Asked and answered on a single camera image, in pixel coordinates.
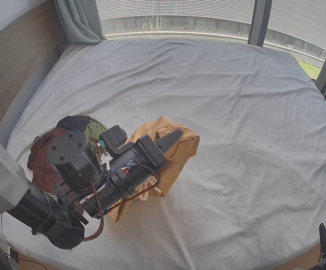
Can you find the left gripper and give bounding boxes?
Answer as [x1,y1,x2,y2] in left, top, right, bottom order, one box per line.
[86,128,184,219]

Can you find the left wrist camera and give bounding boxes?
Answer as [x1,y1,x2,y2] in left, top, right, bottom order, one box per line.
[100,125,137,158]

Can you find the black garment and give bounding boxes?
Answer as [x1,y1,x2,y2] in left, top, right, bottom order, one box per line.
[57,115,92,133]

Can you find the bed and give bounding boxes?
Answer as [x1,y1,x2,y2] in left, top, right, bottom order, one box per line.
[0,0,326,270]

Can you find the green garment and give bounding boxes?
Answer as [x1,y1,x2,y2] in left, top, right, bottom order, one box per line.
[85,118,109,151]

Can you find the brown shorts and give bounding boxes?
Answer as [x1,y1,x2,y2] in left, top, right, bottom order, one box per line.
[27,127,68,194]

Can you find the tan shorts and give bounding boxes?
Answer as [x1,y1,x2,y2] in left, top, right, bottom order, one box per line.
[107,116,201,223]

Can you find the window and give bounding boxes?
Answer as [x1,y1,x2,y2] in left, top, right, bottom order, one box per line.
[91,0,326,81]

